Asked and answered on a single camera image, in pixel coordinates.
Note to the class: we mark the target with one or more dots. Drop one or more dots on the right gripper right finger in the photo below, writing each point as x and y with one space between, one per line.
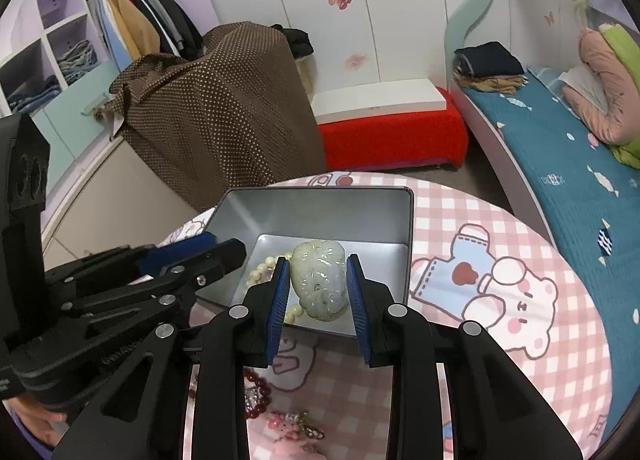
391 334

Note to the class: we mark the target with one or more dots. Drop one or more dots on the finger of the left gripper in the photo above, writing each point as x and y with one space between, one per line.
111 279
162 257

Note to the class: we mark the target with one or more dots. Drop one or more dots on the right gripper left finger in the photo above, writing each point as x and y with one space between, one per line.
234 343

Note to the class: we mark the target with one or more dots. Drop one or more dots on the pale green jade pendant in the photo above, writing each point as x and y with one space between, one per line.
318 276

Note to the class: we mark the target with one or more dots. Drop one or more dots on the person's left hand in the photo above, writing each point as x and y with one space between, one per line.
36 419

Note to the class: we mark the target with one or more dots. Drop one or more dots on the pink bunny charm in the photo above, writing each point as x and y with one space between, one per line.
285 426

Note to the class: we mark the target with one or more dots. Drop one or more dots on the grey metal tin box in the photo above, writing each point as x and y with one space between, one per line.
375 223

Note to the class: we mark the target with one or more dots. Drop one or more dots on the mint drawer cabinet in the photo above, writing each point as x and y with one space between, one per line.
68 122

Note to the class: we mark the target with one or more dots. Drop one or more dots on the brown dotted fabric cover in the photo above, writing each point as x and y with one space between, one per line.
238 116

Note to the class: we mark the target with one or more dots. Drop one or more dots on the red storage box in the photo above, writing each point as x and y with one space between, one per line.
400 140

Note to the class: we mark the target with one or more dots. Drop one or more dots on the hanging clothes row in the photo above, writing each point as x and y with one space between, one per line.
132 29

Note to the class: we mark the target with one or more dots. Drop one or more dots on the teal patterned bed sheet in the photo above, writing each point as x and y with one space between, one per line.
588 204

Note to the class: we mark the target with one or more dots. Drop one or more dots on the white foam board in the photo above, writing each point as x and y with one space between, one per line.
377 99

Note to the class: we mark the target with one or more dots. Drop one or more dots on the purple shelf unit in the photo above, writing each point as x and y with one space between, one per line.
55 15

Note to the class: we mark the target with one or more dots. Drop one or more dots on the black cloth on cover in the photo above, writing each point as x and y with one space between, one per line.
298 41

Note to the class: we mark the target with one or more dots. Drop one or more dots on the folded dark clothes stack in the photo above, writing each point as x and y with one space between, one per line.
488 68

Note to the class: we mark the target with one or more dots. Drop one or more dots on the green rolled quilt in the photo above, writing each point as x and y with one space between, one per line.
622 82

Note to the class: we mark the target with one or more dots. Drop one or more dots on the pink rolled quilt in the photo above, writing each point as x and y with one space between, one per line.
597 57

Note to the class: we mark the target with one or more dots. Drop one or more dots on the silver keychain cluster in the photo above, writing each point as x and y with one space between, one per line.
309 435

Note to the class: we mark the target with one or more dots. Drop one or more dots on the mint bunk bed frame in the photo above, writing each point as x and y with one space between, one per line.
542 33

